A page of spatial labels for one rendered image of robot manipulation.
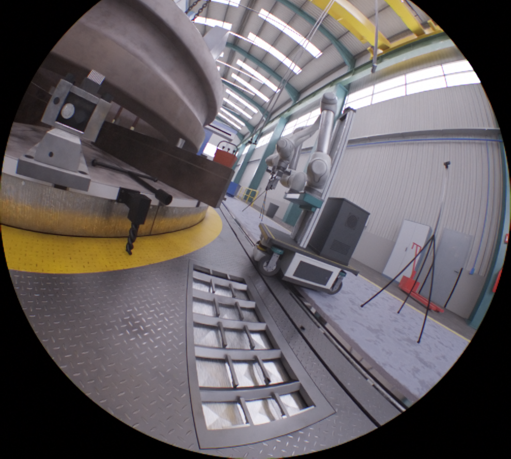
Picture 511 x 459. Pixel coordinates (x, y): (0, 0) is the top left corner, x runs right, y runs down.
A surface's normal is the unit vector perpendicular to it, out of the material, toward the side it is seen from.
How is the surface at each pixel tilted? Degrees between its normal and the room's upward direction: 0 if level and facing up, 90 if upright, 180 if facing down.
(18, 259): 0
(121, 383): 0
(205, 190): 90
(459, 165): 90
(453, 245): 90
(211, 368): 3
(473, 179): 90
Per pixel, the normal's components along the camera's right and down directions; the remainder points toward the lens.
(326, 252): 0.07, 0.05
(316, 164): -0.33, 0.00
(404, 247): -0.86, -0.38
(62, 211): 0.83, 0.38
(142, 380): 0.41, -0.91
